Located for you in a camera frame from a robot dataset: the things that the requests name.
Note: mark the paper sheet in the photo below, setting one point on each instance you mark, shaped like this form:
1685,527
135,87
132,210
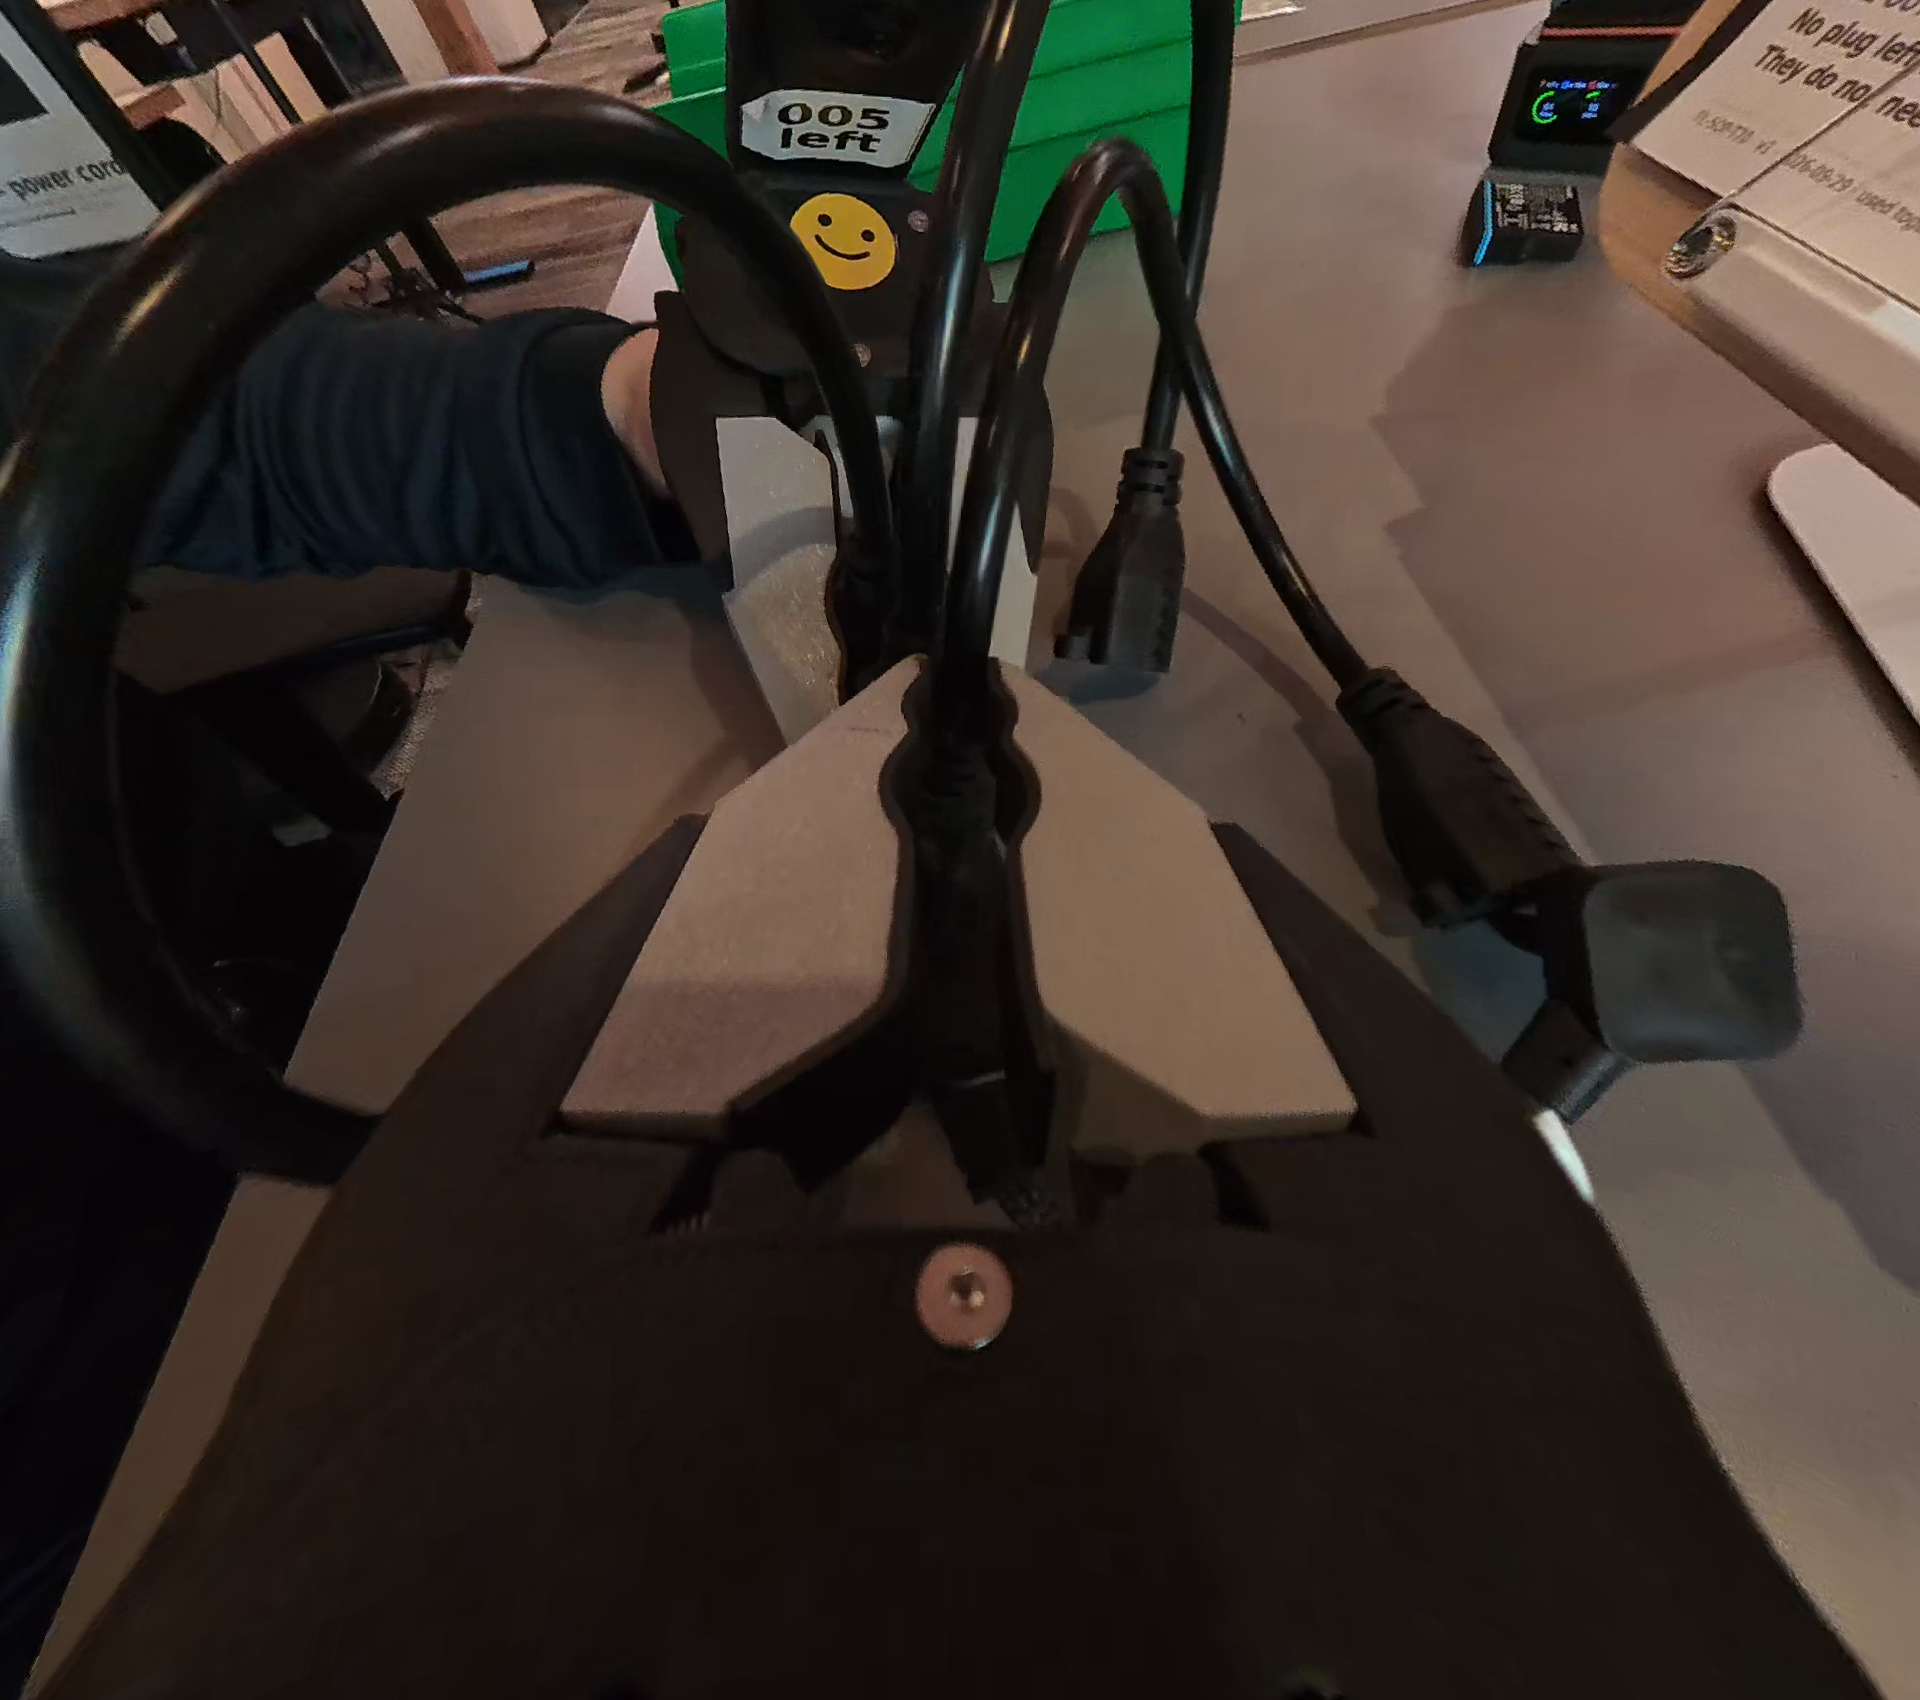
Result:
1275,2

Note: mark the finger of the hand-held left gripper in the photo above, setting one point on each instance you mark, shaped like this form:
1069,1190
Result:
772,620
1009,591

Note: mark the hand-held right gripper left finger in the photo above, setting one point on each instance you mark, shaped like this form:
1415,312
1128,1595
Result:
736,935

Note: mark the small black battery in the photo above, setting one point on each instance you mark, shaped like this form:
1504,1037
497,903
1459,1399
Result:
1524,221

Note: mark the white flat pad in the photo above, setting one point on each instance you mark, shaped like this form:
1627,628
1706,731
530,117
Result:
1862,561

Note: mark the black office chair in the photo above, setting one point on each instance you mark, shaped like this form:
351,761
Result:
301,620

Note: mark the person's left hand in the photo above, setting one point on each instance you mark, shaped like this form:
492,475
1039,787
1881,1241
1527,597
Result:
629,409

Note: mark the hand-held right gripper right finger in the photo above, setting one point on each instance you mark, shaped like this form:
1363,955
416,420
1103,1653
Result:
1186,949

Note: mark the large green plastic bin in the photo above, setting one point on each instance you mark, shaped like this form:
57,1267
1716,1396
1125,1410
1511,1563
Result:
1110,50

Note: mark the person's left forearm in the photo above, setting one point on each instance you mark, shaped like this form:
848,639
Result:
374,439

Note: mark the black and white marker sign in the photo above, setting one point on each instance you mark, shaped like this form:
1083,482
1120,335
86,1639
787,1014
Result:
61,154

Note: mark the black charger case with display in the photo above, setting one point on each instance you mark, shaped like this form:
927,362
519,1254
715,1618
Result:
1562,118

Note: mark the instruction sheet board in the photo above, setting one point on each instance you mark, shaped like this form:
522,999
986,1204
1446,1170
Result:
1844,7

